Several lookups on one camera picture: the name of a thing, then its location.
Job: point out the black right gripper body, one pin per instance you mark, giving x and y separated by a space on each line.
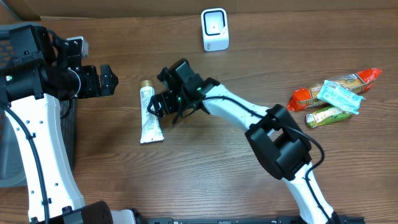
177 101

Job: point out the teal tissue packet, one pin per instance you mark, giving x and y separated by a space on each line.
334 94

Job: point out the white barcode scanner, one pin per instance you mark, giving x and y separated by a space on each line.
215 32

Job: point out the grey plastic mesh basket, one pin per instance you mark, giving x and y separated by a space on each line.
12 170

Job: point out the white tube gold cap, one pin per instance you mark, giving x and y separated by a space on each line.
151 130

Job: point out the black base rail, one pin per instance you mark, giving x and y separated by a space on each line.
278 220

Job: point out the orange spaghetti packet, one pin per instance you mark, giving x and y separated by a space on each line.
359 82

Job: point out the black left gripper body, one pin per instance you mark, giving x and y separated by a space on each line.
89 83

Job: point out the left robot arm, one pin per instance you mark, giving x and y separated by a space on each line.
43 70

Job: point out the green snack packet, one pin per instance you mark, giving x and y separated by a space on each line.
326 115

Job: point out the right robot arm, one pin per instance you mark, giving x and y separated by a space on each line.
276 140

